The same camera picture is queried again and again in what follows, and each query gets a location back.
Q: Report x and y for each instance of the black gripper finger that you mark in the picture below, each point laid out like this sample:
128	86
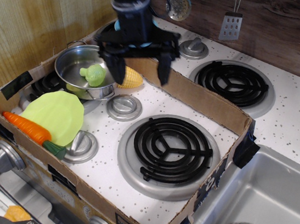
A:
116	66
165	59

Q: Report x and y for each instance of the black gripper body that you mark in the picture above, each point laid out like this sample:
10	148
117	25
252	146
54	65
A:
138	36

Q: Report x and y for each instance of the green toy broccoli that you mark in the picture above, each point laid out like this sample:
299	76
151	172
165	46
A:
94	75

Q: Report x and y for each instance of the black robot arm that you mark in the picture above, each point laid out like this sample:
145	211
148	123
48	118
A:
138	37

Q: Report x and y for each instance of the light blue bowl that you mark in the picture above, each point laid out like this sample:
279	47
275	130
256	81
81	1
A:
117	28

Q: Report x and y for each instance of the yellow toy corn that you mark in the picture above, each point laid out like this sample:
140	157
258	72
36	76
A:
131	80

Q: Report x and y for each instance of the back left black burner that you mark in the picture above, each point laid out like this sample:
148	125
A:
108	28

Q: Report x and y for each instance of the black burner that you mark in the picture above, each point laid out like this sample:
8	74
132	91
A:
172	151
47	84
237	83
108	28

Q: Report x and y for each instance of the grey centre stove knob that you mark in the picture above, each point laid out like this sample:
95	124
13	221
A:
124	108

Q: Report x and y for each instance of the stainless steel pot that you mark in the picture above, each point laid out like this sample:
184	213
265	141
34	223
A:
68	64

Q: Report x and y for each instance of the hanging metal skimmer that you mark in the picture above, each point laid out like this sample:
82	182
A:
179	10

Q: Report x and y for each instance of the front left black burner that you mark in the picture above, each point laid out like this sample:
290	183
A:
47	84

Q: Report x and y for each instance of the hanging metal spatula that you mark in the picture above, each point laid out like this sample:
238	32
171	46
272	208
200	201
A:
231	25

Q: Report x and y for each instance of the light green plastic plate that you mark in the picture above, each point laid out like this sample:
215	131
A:
60	112

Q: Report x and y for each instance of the back right black burner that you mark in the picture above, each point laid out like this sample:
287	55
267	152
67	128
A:
237	83

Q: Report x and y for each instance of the grey front stove knob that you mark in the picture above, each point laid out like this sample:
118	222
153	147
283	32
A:
82	149

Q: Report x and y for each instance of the front right black burner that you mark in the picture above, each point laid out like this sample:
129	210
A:
172	151

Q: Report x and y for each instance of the orange toy carrot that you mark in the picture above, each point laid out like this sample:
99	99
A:
37	133

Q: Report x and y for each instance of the grey oven knob left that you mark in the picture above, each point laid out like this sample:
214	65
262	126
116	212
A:
10	159

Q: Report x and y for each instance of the stainless steel sink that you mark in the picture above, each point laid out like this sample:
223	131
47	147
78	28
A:
265	191

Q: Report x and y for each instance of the orange sponge piece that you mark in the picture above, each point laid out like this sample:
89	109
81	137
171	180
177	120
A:
16	213

